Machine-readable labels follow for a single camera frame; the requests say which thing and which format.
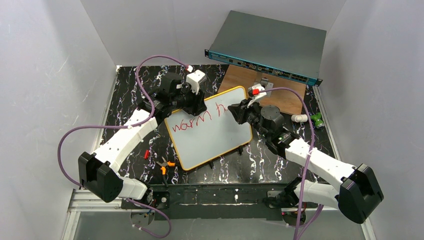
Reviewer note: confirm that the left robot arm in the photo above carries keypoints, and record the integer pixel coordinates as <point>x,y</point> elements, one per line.
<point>98,171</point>

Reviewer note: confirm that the orange handled pliers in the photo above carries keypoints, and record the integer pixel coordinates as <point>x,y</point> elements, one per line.
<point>164,167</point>

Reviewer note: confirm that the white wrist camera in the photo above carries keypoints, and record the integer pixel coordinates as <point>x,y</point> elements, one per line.
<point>256,93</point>
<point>195,79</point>

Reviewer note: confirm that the metal bracket on board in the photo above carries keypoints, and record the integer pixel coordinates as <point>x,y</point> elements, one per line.
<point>263,81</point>

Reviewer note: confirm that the black whiteboard clip right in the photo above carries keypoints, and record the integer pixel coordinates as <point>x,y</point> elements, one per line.
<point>240,150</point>

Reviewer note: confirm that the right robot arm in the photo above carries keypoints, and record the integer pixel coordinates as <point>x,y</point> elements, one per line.
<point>354,190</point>

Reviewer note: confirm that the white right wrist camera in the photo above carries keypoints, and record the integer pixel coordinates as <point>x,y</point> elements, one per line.
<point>256,93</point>

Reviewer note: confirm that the orange framed whiteboard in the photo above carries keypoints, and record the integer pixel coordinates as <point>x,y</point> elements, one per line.
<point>200,139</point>

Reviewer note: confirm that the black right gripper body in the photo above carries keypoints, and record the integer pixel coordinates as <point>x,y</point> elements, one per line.
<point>245,114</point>

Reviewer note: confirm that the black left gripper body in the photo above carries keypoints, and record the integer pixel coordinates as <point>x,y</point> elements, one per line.
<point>193,102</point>

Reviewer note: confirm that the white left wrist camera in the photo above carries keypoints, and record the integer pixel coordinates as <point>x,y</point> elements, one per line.
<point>195,79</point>

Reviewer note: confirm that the grey network switch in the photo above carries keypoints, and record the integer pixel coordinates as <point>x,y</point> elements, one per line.
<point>274,47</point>

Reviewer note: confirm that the red marker cap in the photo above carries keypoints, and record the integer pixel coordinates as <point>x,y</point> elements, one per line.
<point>146,154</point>

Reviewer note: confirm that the white and green pipe fitting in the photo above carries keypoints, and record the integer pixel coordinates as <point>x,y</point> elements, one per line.
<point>316,119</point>

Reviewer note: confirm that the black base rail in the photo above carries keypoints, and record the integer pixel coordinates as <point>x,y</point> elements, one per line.
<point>217,201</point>

